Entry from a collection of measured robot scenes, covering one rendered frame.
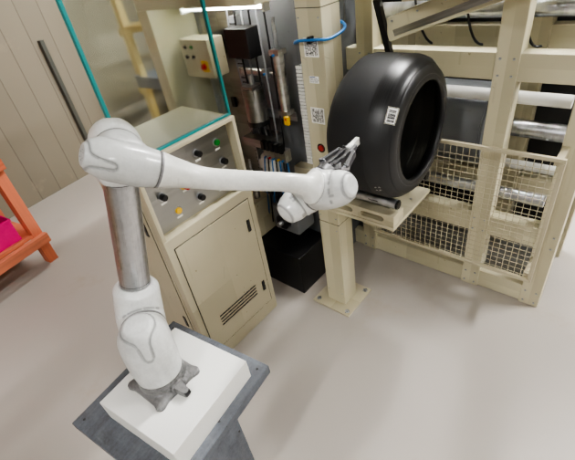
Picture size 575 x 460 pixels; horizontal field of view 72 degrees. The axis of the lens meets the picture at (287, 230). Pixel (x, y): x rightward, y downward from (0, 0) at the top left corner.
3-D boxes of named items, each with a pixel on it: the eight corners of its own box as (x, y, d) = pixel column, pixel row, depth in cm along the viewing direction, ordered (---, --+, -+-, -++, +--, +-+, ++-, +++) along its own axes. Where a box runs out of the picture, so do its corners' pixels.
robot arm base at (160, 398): (168, 420, 124) (162, 410, 120) (127, 387, 136) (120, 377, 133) (209, 375, 135) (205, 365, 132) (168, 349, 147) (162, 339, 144)
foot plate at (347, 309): (313, 299, 256) (312, 297, 255) (337, 275, 271) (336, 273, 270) (349, 318, 240) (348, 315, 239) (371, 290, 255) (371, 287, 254)
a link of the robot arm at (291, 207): (311, 202, 140) (336, 196, 129) (284, 230, 133) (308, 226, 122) (294, 177, 137) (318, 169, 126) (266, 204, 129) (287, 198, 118)
